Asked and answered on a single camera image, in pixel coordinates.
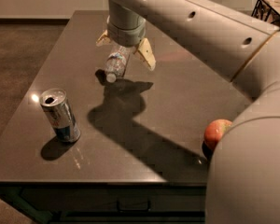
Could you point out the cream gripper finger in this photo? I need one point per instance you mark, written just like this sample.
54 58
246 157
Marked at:
145 54
104 39

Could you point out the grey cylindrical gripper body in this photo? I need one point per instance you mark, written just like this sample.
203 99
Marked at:
126 34

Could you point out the clear plastic water bottle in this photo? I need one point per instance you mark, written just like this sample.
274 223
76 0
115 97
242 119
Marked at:
116 63

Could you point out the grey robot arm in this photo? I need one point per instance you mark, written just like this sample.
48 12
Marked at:
243 184

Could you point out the silver blue energy drink can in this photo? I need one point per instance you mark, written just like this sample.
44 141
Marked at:
56 107

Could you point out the red apple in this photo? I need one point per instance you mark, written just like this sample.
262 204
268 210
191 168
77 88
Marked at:
214 132

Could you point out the black wire basket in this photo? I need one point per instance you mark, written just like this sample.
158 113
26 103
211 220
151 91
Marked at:
267 10

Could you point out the dark cabinet drawer with handle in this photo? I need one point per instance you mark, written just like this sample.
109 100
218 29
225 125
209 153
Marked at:
116 199

